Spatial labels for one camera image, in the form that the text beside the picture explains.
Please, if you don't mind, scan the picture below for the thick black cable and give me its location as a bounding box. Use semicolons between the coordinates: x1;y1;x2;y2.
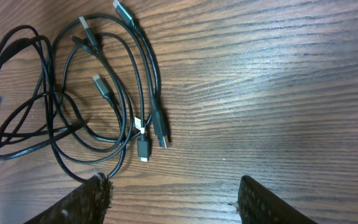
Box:
0;0;170;166

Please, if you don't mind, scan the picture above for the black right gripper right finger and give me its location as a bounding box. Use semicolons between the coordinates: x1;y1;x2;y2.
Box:
237;175;316;224

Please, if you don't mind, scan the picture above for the black cable grey USB plug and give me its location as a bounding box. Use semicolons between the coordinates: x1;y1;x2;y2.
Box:
47;72;135;183

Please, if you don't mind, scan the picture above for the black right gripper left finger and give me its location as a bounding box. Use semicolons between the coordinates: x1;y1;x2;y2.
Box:
25;173;112;224

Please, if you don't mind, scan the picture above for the black cable with white tag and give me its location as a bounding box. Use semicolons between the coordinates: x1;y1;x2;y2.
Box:
70;30;151;163

